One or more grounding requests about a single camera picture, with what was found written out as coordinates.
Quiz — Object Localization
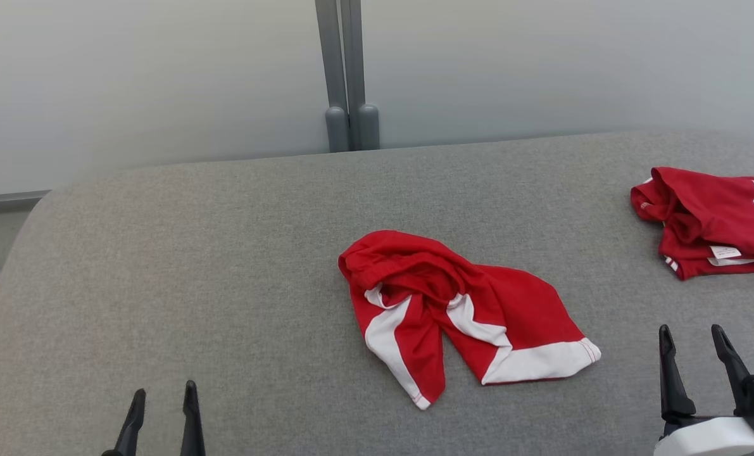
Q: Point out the red shorts with white panels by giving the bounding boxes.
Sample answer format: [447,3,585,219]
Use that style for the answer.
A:
[337,229,603,411]

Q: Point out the grey wall base rail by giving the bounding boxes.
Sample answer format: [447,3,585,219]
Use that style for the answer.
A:
[0,189,53,217]

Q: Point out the red Bulls 23 basketball jersey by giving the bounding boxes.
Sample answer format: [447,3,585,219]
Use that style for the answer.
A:
[630,166,754,281]

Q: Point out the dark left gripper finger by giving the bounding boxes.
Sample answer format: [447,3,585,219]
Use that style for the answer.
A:
[180,380,207,456]
[101,388,147,456]

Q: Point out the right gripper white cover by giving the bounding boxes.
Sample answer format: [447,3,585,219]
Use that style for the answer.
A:
[654,324,754,456]

